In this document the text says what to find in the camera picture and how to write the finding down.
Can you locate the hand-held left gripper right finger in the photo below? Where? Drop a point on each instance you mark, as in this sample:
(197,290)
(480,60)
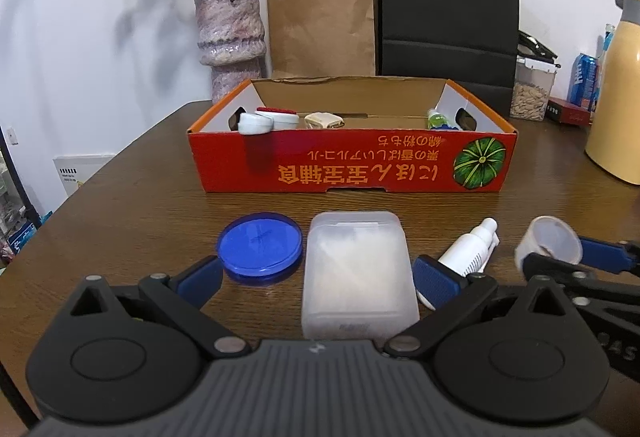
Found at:
(435,279)

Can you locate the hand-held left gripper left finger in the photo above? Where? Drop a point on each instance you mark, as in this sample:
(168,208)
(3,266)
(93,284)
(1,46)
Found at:
(200,279)

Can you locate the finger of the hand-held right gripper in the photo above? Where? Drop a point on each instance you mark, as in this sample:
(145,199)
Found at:
(607,256)
(555,269)

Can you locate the small clear plastic cup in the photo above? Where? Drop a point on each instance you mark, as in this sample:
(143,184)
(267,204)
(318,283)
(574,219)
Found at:
(550,237)

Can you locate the translucent plastic box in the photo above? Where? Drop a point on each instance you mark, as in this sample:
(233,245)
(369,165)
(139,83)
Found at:
(357,267)

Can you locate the orange cardboard box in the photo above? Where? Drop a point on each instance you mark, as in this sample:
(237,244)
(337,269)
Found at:
(350,167)

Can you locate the white spray bottle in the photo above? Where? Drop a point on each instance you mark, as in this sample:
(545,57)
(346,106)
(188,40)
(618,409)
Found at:
(467,249)

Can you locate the blue round lid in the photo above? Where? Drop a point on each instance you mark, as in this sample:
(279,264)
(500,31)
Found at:
(260,242)

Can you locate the dark red box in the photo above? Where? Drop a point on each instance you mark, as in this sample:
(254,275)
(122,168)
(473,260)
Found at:
(567,112)

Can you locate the yellow thermos jug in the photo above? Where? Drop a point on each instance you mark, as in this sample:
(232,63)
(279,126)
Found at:
(620,107)

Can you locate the small green spray bottle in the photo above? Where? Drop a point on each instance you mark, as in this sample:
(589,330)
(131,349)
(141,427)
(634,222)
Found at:
(437,119)

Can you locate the white round container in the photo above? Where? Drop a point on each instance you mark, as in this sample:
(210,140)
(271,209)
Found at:
(252,123)

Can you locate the white book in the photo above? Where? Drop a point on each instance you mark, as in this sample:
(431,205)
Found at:
(75,167)

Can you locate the clear container of seeds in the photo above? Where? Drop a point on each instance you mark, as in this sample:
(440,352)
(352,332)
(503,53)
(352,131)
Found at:
(532,92)

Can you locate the blue drink can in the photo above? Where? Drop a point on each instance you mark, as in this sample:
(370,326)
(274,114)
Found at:
(582,77)

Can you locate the red and white lint brush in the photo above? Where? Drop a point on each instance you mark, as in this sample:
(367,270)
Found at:
(285,119)

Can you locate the blue packet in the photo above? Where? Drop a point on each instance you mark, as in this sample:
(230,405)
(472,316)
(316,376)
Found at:
(22,237)

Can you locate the beige plastic item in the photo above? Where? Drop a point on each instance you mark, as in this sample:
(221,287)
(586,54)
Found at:
(322,119)

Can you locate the thin black metal rod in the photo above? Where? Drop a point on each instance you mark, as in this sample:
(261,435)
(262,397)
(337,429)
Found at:
(20,177)

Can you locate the blue capped bottle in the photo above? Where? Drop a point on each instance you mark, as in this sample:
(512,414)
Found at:
(606,42)

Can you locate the black plastic object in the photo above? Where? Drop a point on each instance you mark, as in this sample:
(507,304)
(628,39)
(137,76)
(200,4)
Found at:
(535,47)

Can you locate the black stand leg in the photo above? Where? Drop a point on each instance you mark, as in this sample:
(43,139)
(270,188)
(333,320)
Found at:
(15,402)

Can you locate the mottled purple ceramic vase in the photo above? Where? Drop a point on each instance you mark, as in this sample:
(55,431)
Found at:
(230,32)

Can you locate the black paper bag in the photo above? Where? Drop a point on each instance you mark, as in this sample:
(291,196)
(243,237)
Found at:
(445,7)

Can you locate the brown paper bag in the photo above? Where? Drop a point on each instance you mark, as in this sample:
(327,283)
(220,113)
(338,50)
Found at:
(320,17)

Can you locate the white wall socket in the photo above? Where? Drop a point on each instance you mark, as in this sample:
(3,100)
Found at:
(13,136)

